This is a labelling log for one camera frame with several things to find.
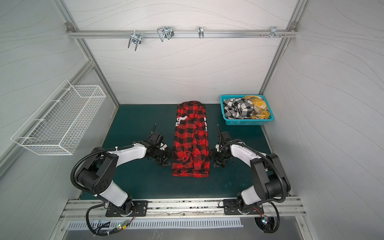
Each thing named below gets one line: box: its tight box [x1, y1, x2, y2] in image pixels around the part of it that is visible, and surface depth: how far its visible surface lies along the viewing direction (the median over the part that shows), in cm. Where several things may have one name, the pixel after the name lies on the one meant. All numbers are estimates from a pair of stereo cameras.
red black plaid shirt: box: [171, 100, 211, 178], surface depth 97 cm
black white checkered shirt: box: [223, 98, 254, 120], surface depth 107 cm
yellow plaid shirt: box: [243, 95, 270, 119], surface depth 106 cm
